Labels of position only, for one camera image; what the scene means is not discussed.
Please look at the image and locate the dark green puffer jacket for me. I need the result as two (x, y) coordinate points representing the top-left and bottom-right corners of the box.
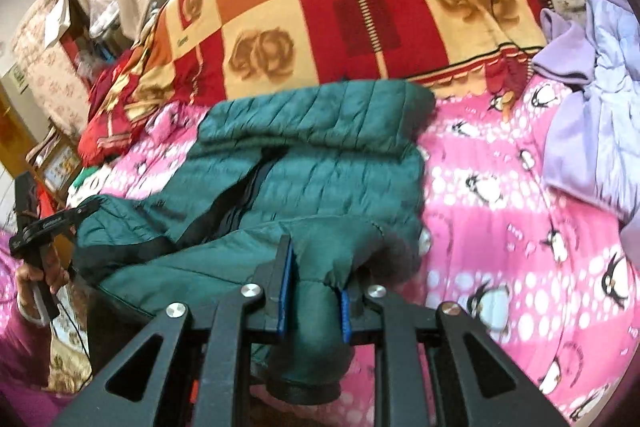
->
(73, 80), (435, 405)

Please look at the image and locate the magenta sleeve forearm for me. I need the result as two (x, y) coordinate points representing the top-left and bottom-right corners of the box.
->
(0, 225), (57, 427)

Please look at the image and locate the person's left hand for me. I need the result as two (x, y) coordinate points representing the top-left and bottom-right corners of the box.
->
(15, 246), (70, 321)

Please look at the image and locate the floral covered furniture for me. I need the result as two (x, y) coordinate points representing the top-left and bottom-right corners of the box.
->
(10, 0), (90, 139)

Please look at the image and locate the pink penguin bed sheet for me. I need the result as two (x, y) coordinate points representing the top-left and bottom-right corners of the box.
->
(67, 74), (640, 427)

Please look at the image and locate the lilac quilted jacket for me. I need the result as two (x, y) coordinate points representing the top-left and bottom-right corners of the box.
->
(533, 0), (639, 262)

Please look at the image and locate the red orange rose blanket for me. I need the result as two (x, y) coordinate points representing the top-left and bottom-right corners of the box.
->
(78, 0), (551, 166)

